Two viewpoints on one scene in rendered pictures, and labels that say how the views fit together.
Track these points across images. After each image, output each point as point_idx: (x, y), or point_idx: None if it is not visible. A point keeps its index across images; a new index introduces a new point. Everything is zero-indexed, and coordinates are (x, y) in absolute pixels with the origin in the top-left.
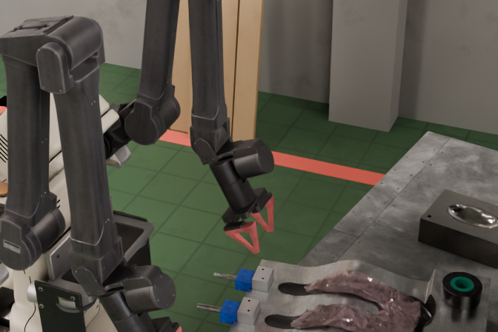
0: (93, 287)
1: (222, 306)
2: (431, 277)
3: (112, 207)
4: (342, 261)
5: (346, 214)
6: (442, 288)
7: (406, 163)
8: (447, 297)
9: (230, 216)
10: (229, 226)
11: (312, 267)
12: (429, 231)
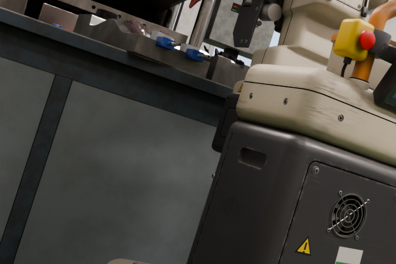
0: None
1: (200, 51)
2: (94, 19)
3: None
4: (116, 21)
5: (18, 13)
6: (115, 16)
7: None
8: (117, 20)
9: None
10: None
11: (122, 31)
12: (24, 9)
